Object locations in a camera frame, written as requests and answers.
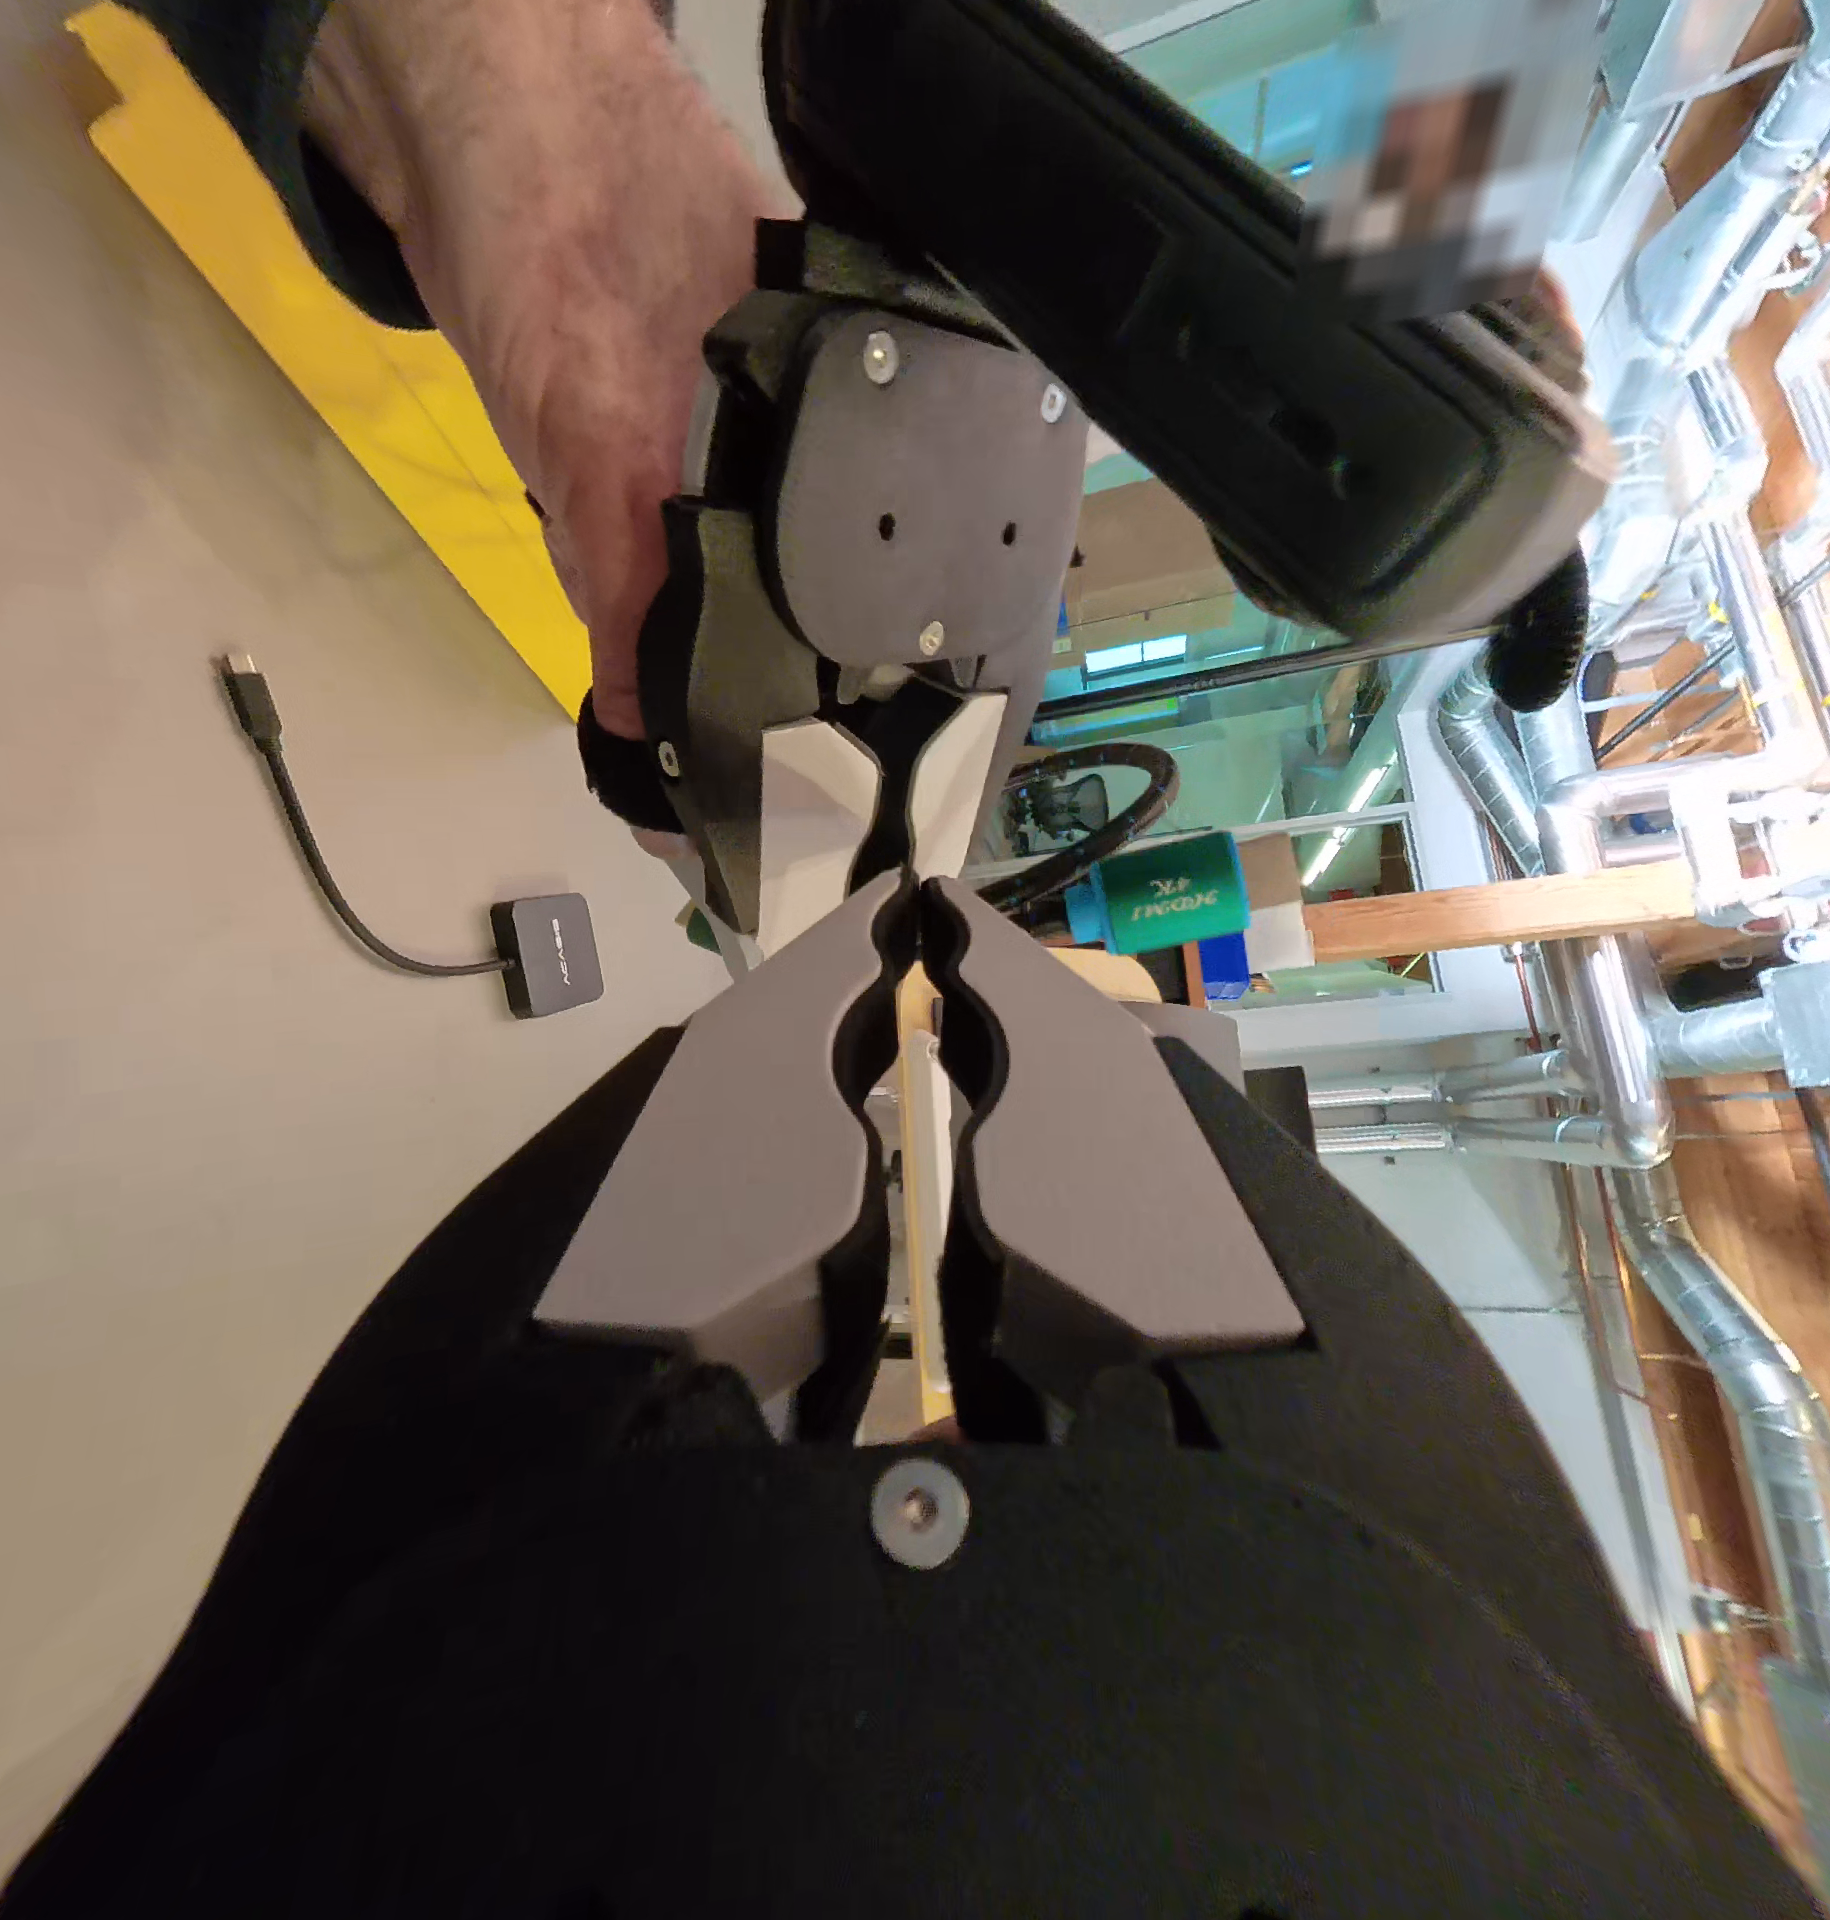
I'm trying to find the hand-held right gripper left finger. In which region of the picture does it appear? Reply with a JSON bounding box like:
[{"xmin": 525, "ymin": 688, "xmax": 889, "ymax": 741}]
[{"xmin": 532, "ymin": 877, "xmax": 920, "ymax": 1354}]

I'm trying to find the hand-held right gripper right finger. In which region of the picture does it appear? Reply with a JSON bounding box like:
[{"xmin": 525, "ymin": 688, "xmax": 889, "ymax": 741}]
[{"xmin": 928, "ymin": 884, "xmax": 1305, "ymax": 1369}]

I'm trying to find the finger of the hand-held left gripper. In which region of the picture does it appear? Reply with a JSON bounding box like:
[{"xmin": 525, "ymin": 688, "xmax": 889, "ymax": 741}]
[
  {"xmin": 742, "ymin": 716, "xmax": 899, "ymax": 935},
  {"xmin": 899, "ymin": 688, "xmax": 1016, "ymax": 893}
]

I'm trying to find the green plug braided hdmi cable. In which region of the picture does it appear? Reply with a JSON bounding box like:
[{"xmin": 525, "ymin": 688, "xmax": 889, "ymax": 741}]
[{"xmin": 973, "ymin": 741, "xmax": 1250, "ymax": 961}]

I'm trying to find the black adapter hub with cable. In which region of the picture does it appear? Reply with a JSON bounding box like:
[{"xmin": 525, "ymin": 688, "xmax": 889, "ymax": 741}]
[{"xmin": 216, "ymin": 650, "xmax": 614, "ymax": 1024}]

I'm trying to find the person's left hand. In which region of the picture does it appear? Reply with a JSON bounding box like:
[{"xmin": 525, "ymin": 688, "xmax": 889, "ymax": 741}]
[{"xmin": 297, "ymin": 0, "xmax": 818, "ymax": 754}]

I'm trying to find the yellow plastic bin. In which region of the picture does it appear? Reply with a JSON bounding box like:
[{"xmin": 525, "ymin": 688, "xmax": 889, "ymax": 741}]
[{"xmin": 66, "ymin": 0, "xmax": 605, "ymax": 725}]

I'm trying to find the white pipe cluster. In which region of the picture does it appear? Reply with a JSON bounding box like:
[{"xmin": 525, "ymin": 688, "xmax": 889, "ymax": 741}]
[{"xmin": 1390, "ymin": 0, "xmax": 1830, "ymax": 1817}]

